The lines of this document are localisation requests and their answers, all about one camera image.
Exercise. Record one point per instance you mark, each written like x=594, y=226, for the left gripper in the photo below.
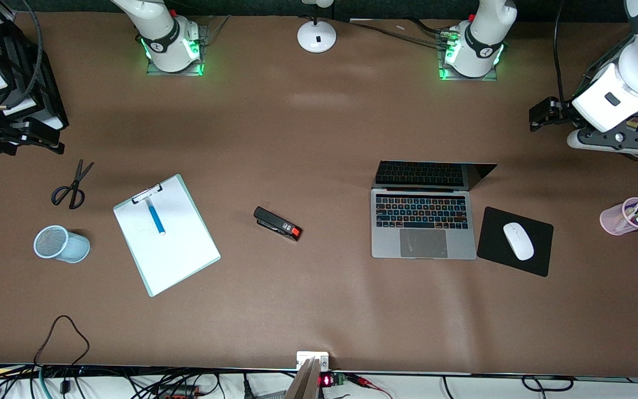
x=565, y=112

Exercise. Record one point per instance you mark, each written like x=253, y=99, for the blue marker white cap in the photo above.
x=155, y=217

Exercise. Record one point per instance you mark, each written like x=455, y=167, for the grey laptop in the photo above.
x=424, y=244

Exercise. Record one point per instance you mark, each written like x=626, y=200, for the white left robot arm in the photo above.
x=482, y=39

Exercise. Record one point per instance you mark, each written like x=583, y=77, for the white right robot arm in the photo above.
x=166, y=33

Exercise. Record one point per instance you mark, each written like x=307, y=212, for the black scissors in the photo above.
x=74, y=185

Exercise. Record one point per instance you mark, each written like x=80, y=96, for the black document tray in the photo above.
x=25, y=66

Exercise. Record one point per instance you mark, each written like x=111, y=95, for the blue mesh pen cup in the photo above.
x=61, y=244

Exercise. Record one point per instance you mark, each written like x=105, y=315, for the pink mesh pen cup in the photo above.
x=612, y=219

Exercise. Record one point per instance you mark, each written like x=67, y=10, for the white computer mouse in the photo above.
x=518, y=241

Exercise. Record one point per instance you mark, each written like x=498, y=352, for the black mouse pad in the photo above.
x=496, y=249

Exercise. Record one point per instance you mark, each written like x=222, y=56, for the white paper sheet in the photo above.
x=175, y=249

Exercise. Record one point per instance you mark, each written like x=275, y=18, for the green clipboard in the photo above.
x=155, y=285

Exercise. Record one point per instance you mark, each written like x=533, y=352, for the white lamp base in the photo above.
x=317, y=36

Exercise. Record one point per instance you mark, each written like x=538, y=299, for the black stapler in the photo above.
x=277, y=223

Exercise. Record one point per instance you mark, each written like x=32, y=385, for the black orange power strip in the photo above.
x=178, y=392

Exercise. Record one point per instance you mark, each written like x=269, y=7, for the red clip lead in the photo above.
x=366, y=381

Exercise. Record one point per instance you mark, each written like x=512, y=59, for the white mounting box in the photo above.
x=303, y=357

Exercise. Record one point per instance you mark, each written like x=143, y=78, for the red display module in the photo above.
x=327, y=380

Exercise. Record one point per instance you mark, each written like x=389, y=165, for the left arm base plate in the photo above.
x=446, y=77

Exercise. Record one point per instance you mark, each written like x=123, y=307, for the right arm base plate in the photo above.
x=155, y=71

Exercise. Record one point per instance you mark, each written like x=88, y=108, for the aluminium extrusion post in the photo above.
x=303, y=382

